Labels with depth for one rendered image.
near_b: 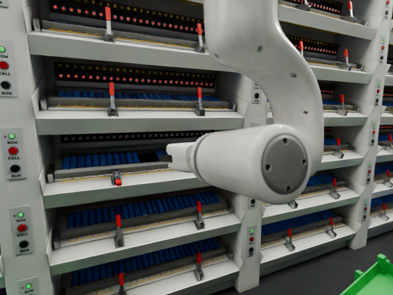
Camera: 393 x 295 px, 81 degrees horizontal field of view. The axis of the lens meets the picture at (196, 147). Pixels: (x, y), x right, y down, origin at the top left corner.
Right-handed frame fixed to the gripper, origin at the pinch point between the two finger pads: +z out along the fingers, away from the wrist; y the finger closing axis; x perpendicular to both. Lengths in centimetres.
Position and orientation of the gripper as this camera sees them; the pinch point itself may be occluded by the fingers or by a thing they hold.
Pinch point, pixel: (180, 155)
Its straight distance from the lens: 52.2
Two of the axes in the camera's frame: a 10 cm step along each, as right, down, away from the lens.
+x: 0.6, 10.0, 0.2
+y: -9.1, 0.6, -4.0
